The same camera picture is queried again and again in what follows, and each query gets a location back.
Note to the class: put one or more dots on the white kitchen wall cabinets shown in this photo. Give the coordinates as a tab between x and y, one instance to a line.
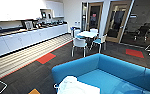
24	10

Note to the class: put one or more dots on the white dining chair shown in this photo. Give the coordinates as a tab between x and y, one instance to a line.
93	30
79	43

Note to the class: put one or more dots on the white chair with teal seat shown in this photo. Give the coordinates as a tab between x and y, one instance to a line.
99	41
78	33

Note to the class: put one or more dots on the silver countertop appliance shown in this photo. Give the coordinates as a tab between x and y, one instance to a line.
28	25

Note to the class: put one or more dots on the black office chair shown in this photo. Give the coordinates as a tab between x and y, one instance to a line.
144	31

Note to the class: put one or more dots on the white dining table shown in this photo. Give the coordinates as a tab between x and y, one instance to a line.
87	34

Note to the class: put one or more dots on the blue waste bin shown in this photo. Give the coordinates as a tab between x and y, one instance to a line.
73	32

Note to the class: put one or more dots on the blue sofa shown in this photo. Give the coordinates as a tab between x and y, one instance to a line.
124	73

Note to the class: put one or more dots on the black coffee machine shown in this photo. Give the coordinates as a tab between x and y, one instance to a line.
46	14

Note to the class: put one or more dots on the wooden framed glass door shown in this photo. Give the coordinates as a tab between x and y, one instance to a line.
119	21
94	16

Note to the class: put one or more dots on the white kitchen base cabinets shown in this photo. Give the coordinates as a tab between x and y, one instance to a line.
24	40

